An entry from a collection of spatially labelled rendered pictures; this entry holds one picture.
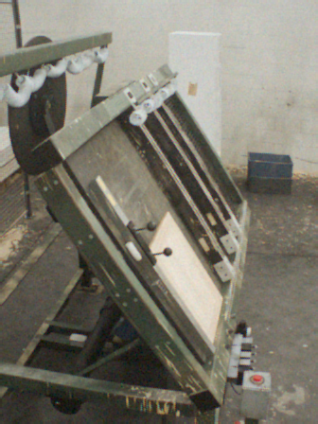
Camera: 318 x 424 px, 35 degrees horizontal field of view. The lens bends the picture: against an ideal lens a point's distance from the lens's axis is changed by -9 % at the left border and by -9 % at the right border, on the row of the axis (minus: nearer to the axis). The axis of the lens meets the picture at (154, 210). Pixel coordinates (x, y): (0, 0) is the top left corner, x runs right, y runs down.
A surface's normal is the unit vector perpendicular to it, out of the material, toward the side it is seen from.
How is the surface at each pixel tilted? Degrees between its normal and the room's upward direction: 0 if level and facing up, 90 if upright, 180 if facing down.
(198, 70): 90
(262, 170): 90
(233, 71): 90
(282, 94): 90
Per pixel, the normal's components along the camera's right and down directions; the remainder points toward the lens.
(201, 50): -0.19, 0.38
